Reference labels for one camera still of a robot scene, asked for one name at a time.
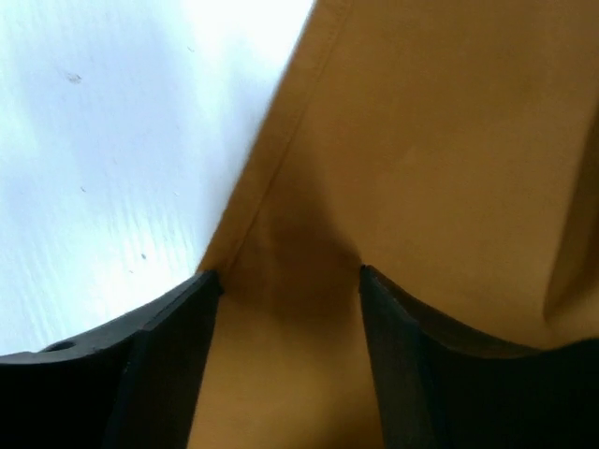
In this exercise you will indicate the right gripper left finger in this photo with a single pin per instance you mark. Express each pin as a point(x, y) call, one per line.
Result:
point(130, 383)

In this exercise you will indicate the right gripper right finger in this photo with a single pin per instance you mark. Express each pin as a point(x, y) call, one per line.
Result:
point(442, 384)

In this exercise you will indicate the brown trousers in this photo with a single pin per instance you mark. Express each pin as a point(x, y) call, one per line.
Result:
point(451, 145)

